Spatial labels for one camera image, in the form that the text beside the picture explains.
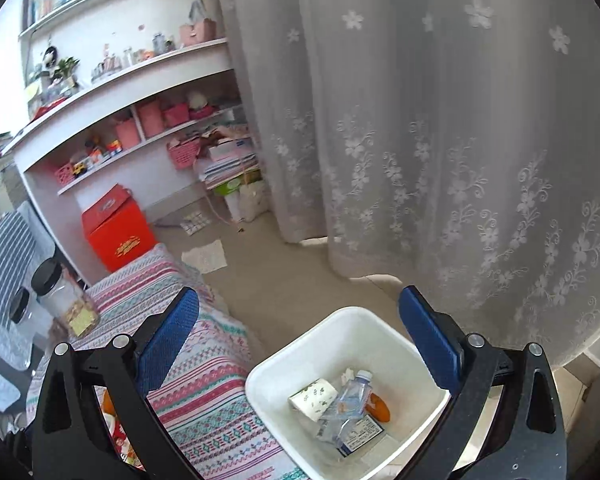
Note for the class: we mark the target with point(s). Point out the pink desk organiser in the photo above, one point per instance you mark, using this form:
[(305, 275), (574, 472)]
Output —
[(199, 27)]

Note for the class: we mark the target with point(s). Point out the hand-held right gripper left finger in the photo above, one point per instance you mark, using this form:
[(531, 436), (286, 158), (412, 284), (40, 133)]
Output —
[(172, 332)]

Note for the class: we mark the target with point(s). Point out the cream tote bag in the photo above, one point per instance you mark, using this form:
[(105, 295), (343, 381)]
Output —
[(254, 202)]

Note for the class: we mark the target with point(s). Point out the tall pink container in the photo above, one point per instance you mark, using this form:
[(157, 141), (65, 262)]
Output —
[(151, 117)]

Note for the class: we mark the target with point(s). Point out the yellow toy car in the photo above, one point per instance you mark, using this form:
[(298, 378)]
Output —
[(80, 168)]

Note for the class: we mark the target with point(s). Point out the striped quilted sofa cover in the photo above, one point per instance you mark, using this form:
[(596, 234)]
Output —
[(5, 260)]

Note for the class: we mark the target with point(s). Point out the pink bowl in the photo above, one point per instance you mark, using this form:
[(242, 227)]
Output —
[(202, 113)]

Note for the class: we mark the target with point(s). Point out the floral print paper cup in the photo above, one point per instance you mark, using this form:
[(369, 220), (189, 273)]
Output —
[(312, 396)]

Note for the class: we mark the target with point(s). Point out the red instant noodle cup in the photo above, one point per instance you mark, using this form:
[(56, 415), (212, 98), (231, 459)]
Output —
[(119, 441)]

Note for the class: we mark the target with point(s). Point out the pink cylinder pen holder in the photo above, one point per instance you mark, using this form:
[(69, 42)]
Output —
[(127, 135)]

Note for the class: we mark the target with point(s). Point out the black-haired doll figure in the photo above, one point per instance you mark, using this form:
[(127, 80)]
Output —
[(50, 56)]

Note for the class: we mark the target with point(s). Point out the white plastic waste bin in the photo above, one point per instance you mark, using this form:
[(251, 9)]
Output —
[(300, 355)]

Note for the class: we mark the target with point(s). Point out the dark blue cardboard box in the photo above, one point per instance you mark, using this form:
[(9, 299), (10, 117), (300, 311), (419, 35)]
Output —
[(362, 435)]

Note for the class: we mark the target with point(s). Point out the red gift box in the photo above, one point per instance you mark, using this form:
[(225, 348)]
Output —
[(125, 247)]

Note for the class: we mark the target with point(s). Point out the pink lattice basket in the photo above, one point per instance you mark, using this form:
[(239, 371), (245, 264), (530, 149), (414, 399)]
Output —
[(65, 174)]

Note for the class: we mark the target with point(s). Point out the white shelf unit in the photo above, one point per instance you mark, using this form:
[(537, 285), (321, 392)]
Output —
[(130, 80)]

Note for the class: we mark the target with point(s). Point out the stack of papers and folders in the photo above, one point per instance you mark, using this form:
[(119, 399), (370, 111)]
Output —
[(230, 160)]

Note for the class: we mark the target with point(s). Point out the orange wrapper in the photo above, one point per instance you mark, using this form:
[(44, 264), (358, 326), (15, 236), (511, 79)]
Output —
[(380, 407)]

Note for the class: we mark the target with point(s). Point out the patterned woven tablecloth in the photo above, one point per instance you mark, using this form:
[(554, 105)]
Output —
[(205, 410)]

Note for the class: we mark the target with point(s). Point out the tile pattern sheet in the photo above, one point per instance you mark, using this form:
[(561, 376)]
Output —
[(195, 222)]

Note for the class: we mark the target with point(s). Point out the grey floral lace curtain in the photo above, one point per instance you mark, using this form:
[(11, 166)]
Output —
[(430, 160)]

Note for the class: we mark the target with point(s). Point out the small black-lidded clear jar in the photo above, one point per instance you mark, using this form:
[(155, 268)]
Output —
[(19, 305)]

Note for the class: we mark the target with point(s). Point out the white tissue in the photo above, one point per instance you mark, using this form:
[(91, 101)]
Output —
[(348, 374)]

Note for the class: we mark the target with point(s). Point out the hanging pink basket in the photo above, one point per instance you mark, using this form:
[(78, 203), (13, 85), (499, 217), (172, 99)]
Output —
[(184, 155)]

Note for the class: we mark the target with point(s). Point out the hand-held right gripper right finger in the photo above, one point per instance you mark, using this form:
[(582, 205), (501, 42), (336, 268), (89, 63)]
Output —
[(430, 335)]

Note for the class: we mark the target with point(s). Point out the large black-lidded clear jar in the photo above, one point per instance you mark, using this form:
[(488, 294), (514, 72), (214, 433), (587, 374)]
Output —
[(60, 295)]

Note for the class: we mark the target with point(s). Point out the small potted plant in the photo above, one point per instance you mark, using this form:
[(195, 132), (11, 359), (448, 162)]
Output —
[(67, 67)]

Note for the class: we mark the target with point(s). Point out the green-labelled cardboard carton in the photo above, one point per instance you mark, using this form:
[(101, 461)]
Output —
[(230, 189)]

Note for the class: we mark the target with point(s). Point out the white plush toy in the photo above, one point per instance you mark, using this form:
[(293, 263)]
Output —
[(197, 101)]

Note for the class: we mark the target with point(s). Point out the clear plastic water bottle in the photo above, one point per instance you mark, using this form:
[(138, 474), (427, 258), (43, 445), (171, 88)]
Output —
[(351, 400)]

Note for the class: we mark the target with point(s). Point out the white paper sheet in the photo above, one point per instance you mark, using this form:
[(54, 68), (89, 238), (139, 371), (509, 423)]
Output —
[(205, 256)]

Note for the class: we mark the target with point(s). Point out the pink slotted basket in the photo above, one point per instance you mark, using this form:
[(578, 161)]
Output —
[(175, 116)]

